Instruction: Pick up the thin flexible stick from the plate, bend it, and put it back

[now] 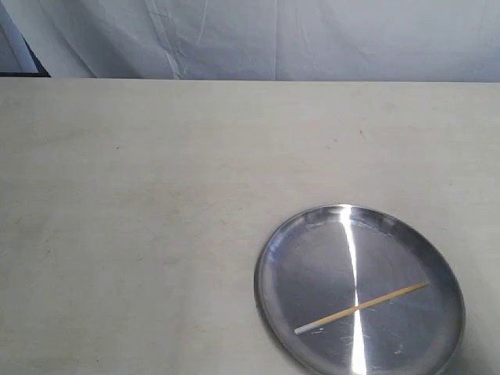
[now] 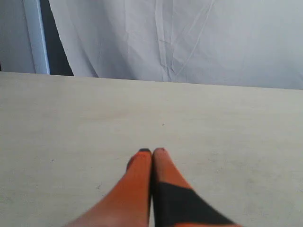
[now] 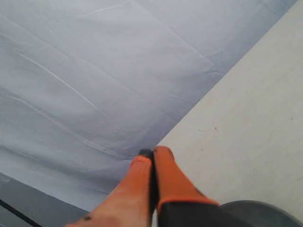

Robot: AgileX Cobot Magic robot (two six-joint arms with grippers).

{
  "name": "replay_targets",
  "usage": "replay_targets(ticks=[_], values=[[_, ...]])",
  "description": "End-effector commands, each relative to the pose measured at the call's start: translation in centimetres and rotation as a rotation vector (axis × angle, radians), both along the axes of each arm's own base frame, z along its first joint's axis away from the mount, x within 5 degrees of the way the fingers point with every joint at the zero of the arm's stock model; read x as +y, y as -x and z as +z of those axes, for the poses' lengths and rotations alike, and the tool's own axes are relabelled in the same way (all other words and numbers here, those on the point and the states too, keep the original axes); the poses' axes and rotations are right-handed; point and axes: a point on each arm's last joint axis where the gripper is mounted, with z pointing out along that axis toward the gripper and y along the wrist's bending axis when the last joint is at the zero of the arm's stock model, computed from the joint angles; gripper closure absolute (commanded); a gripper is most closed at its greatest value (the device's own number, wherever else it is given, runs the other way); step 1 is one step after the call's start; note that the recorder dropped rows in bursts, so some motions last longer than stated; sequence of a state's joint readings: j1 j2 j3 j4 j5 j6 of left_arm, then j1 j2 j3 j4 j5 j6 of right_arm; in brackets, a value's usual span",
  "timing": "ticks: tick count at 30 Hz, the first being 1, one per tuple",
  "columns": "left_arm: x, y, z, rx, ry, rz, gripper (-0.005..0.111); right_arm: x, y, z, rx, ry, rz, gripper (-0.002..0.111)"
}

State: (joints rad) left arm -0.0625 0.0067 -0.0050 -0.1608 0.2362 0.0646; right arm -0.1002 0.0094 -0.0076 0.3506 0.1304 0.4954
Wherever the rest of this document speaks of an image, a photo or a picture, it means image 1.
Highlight white backdrop sheet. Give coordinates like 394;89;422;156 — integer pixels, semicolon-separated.
3;1;499;82

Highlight thin yellow stick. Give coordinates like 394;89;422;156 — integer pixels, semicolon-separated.
294;282;428;335

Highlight round silver metal plate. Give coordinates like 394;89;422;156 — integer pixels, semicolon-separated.
254;205;466;374

